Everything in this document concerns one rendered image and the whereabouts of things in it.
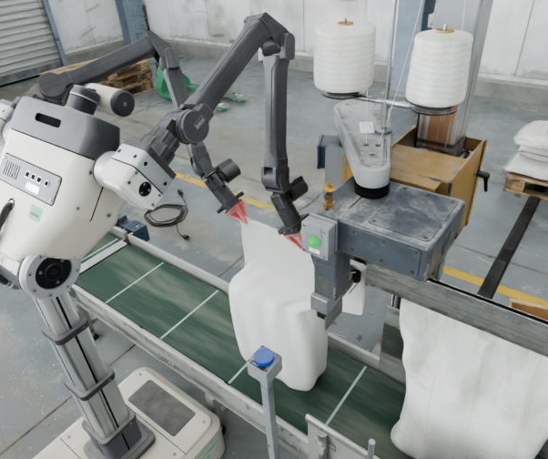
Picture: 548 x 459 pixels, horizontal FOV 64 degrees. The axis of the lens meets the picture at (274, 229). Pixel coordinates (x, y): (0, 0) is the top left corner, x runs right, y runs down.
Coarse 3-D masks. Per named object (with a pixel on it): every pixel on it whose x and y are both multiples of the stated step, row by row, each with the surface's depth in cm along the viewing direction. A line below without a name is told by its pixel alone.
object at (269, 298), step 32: (256, 224) 151; (256, 256) 161; (288, 256) 148; (256, 288) 160; (288, 288) 154; (352, 288) 136; (256, 320) 164; (288, 320) 155; (320, 320) 155; (288, 352) 162; (320, 352) 165; (288, 384) 176
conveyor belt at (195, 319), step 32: (128, 256) 255; (96, 288) 233; (128, 288) 232; (160, 288) 231; (192, 288) 229; (160, 320) 212; (192, 320) 210; (224, 320) 209; (192, 352) 194; (224, 352) 193; (256, 384) 179; (320, 384) 177; (352, 384) 176; (384, 384) 176; (288, 416) 166; (320, 416) 166; (352, 416) 165; (384, 416) 164; (384, 448) 154
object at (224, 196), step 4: (220, 188) 151; (224, 188) 152; (228, 188) 153; (216, 192) 152; (220, 192) 151; (224, 192) 151; (228, 192) 152; (232, 192) 153; (240, 192) 154; (216, 196) 152; (220, 196) 151; (224, 196) 151; (228, 196) 151; (232, 196) 152; (236, 196) 152; (240, 196) 154; (220, 200) 152; (224, 200) 151; (228, 200) 150; (224, 204) 149; (220, 208) 150; (224, 208) 149
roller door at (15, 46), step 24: (0, 0) 675; (24, 0) 700; (0, 24) 684; (24, 24) 710; (48, 24) 740; (0, 48) 695; (24, 48) 722; (48, 48) 752; (0, 72) 703; (24, 72) 731
